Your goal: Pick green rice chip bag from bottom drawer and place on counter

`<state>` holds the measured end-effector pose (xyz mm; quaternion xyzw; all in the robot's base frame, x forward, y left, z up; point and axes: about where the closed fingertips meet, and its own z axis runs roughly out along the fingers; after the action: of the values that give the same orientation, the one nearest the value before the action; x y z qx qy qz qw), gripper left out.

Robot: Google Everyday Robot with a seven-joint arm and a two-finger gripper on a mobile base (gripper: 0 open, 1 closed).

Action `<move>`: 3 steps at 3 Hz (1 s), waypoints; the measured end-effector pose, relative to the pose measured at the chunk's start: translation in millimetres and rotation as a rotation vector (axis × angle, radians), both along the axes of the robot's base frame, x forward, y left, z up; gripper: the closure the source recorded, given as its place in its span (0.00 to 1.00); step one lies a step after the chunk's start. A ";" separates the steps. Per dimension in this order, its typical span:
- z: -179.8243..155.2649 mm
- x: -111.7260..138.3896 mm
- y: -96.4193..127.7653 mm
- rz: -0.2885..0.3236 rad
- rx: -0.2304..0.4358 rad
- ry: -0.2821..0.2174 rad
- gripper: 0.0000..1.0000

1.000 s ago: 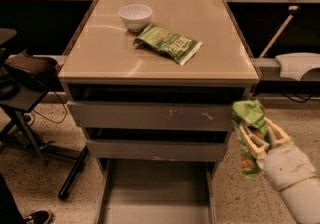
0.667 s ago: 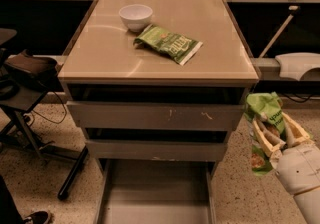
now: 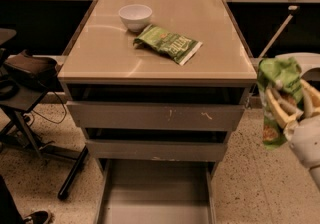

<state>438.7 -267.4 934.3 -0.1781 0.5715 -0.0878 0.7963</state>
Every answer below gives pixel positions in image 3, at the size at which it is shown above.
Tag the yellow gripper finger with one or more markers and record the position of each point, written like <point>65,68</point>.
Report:
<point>283,111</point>
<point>311,97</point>

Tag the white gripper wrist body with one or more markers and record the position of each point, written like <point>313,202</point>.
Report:
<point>306,144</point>

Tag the green rice chip bag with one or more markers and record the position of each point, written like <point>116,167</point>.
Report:
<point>284,75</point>

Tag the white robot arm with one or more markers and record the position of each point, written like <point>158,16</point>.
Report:
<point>315,176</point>

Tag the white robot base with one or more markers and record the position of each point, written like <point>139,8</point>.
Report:
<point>309,63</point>

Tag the green kettle chip bag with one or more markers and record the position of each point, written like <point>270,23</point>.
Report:
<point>178,47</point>

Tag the grey drawer cabinet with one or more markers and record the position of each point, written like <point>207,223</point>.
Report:
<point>104,66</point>

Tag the grey middle drawer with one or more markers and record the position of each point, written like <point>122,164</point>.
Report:
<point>156,150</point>

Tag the grey drawer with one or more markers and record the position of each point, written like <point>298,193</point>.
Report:
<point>156,150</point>
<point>149,116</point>
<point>155,192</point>

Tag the grey bottom drawer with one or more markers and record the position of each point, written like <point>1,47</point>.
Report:
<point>155,192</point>

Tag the grey top drawer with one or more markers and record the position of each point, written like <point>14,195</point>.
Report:
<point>149,116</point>

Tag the white stick with knob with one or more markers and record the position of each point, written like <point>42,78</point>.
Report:
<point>292,10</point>

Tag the white bowl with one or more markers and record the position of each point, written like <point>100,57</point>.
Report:
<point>135,17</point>

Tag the black chair with stand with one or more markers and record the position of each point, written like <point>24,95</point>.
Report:
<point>16,101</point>

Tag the black shoe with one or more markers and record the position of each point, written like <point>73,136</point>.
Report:
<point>38,217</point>

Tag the dark trouser leg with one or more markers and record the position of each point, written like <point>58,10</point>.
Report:
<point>8,210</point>

